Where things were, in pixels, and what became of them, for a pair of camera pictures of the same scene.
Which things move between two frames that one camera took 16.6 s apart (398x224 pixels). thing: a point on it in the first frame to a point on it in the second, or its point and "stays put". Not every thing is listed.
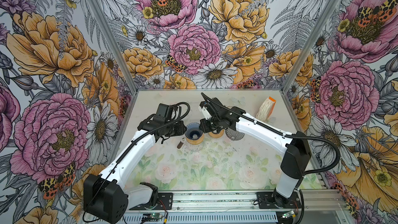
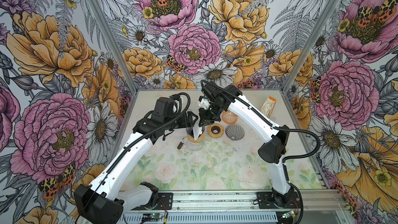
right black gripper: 205,128 to 204,120
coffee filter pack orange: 266,110 stays put
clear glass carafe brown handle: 192,148 stays put
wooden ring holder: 216,135 stays put
